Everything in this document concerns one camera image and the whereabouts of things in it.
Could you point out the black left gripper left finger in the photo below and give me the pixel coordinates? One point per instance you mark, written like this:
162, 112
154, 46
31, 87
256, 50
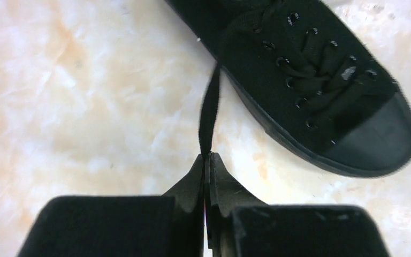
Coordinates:
187, 227

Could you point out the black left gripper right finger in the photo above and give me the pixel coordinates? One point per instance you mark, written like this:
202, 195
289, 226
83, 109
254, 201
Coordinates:
222, 194

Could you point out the black canvas sneaker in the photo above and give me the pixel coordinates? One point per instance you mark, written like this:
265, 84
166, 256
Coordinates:
377, 130

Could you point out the black shoelace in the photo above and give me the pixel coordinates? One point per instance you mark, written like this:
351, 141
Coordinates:
320, 85

